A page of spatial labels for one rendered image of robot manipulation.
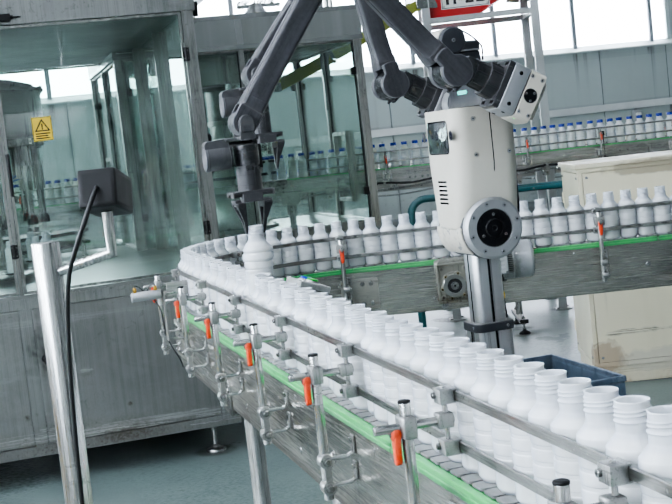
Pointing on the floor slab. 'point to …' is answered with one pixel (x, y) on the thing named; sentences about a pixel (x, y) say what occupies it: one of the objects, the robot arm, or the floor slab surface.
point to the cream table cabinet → (632, 315)
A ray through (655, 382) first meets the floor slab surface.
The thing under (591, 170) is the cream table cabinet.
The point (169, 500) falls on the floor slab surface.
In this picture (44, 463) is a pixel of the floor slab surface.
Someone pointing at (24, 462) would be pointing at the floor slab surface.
